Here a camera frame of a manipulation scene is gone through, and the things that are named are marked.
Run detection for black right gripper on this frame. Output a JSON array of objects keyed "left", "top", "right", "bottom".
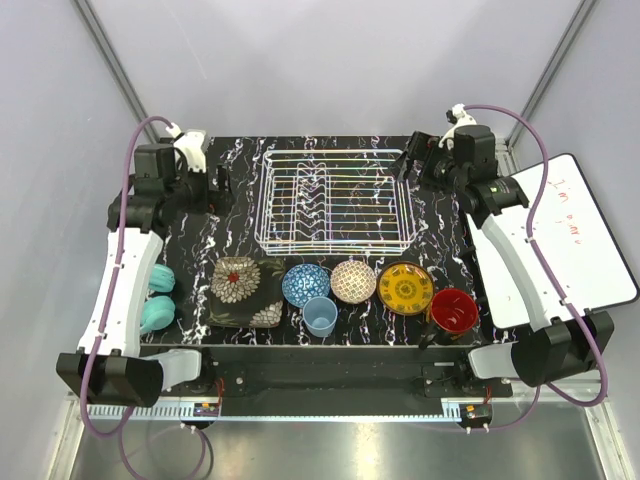
[{"left": 386, "top": 131, "right": 467, "bottom": 197}]

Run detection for white wire dish rack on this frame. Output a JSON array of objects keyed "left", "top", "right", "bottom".
[{"left": 255, "top": 149, "right": 417, "bottom": 256}]

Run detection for black floral square plate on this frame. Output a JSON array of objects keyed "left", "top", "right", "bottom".
[{"left": 208, "top": 256, "right": 286, "bottom": 329}]

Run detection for beige patterned bowl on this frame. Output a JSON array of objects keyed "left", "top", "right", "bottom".
[{"left": 330, "top": 260, "right": 376, "bottom": 304}]

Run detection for blue patterned bowl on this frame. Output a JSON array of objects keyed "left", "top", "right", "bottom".
[{"left": 282, "top": 263, "right": 330, "bottom": 308}]

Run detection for light blue plastic cup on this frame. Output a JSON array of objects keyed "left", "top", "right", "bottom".
[{"left": 302, "top": 297, "right": 338, "bottom": 338}]

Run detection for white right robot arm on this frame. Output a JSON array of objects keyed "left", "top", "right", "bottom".
[{"left": 390, "top": 125, "right": 614, "bottom": 397}]

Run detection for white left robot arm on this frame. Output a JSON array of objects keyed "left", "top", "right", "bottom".
[{"left": 56, "top": 132, "right": 230, "bottom": 407}]

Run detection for black marble pattern mat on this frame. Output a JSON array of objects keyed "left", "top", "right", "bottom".
[{"left": 143, "top": 136, "right": 482, "bottom": 346}]

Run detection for yellow patterned plate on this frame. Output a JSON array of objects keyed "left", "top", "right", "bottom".
[{"left": 377, "top": 262, "right": 435, "bottom": 316}]

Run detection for teal cat-ear headphones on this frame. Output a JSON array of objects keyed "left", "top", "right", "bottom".
[{"left": 140, "top": 264, "right": 176, "bottom": 335}]

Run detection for red and black mug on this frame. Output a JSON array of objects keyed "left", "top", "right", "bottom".
[{"left": 418, "top": 288, "right": 479, "bottom": 350}]

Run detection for white dry-erase board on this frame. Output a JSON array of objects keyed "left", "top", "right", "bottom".
[{"left": 469, "top": 154, "right": 639, "bottom": 330}]

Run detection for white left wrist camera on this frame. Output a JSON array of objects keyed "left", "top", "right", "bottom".
[{"left": 165, "top": 123, "right": 210, "bottom": 173}]

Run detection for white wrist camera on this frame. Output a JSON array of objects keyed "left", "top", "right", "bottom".
[
  {"left": 438, "top": 103, "right": 477, "bottom": 148},
  {"left": 165, "top": 123, "right": 210, "bottom": 173}
]

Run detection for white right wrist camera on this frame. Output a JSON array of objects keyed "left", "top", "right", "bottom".
[{"left": 438, "top": 103, "right": 477, "bottom": 148}]

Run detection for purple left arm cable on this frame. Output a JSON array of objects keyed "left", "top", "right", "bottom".
[{"left": 79, "top": 115, "right": 216, "bottom": 479}]

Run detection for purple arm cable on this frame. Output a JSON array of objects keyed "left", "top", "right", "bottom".
[
  {"left": 79, "top": 115, "right": 216, "bottom": 479},
  {"left": 424, "top": 103, "right": 610, "bottom": 434}
]

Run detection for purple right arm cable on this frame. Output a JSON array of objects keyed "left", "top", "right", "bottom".
[{"left": 424, "top": 103, "right": 610, "bottom": 434}]

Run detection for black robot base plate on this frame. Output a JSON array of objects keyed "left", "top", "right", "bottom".
[{"left": 169, "top": 345, "right": 512, "bottom": 417}]

